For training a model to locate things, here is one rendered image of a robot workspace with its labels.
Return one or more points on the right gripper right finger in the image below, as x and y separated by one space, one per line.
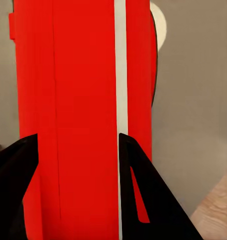
168 221

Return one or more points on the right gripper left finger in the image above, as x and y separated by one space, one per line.
18 163

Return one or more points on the radio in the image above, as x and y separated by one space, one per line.
86 72

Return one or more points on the coffee table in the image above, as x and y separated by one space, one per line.
189 111

